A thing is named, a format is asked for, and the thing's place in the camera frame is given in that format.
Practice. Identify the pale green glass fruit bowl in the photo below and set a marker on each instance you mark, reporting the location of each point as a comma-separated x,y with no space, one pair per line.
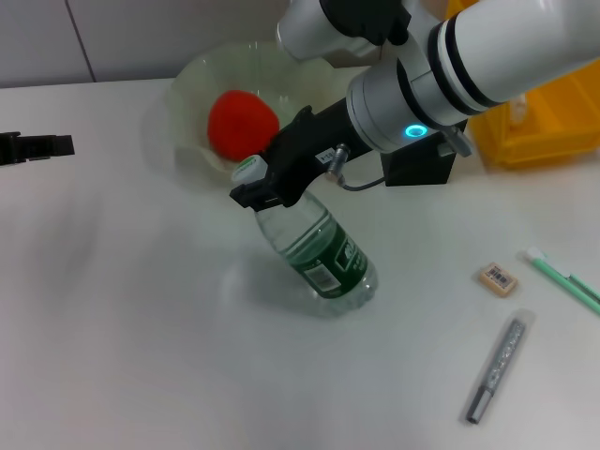
197,94

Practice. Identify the green pen white tip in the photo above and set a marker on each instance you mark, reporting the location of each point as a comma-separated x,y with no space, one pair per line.
548,269

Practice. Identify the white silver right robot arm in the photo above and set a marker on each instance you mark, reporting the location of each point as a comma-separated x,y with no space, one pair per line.
492,47

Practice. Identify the orange-red round fruit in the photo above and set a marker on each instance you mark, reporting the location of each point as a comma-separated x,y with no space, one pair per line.
239,122

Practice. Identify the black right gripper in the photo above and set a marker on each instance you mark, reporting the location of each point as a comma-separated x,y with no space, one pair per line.
304,150

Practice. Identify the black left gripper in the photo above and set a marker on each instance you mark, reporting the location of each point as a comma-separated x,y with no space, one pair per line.
9,147

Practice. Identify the black mesh pen holder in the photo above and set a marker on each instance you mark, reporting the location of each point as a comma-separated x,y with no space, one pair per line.
422,169

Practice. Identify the yellow plastic bin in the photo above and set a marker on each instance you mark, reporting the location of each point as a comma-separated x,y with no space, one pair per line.
539,140

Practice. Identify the beige eraser with barcode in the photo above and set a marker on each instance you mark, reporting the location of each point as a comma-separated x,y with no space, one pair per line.
499,279

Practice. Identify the clear water bottle green label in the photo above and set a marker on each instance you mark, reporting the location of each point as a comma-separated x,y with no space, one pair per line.
323,262

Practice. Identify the grey pen in clear sleeve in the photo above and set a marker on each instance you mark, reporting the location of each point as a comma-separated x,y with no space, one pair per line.
501,365

